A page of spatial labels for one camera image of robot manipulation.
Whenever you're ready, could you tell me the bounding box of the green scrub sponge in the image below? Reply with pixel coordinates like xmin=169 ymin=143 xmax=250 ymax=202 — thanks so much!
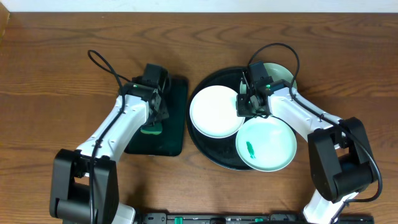
xmin=141 ymin=123 xmax=163 ymax=135

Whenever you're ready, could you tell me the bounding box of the white plate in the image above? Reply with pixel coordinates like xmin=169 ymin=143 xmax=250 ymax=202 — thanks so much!
xmin=189 ymin=85 xmax=245 ymax=139

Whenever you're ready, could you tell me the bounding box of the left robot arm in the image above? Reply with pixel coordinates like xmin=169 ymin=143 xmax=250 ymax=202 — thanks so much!
xmin=49 ymin=77 xmax=171 ymax=223

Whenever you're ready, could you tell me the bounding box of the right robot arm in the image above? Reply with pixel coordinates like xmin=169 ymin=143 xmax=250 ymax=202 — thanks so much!
xmin=236 ymin=73 xmax=382 ymax=223

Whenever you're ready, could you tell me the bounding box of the black rectangular tray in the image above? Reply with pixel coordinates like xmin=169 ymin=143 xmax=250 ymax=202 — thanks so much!
xmin=124 ymin=76 xmax=188 ymax=157

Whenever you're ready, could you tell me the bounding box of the round black tray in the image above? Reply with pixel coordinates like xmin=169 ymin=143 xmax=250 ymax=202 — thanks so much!
xmin=187 ymin=67 xmax=253 ymax=170

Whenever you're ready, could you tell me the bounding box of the upper mint green plate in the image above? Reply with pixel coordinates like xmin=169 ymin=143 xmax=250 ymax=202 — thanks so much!
xmin=243 ymin=63 xmax=294 ymax=87

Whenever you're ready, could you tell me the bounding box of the mint green plate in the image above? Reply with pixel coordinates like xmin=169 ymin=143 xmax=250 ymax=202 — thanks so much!
xmin=243 ymin=63 xmax=294 ymax=87
xmin=236 ymin=117 xmax=297 ymax=172

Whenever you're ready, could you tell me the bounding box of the lower mint green plate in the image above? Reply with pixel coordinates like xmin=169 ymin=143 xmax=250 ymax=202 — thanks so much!
xmin=236 ymin=117 xmax=297 ymax=172

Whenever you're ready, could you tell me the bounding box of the right black cable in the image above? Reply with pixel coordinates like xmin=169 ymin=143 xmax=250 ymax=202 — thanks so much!
xmin=247 ymin=42 xmax=383 ymax=224

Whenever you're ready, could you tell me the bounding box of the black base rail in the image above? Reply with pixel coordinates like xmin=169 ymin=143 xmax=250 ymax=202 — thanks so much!
xmin=133 ymin=211 xmax=376 ymax=224

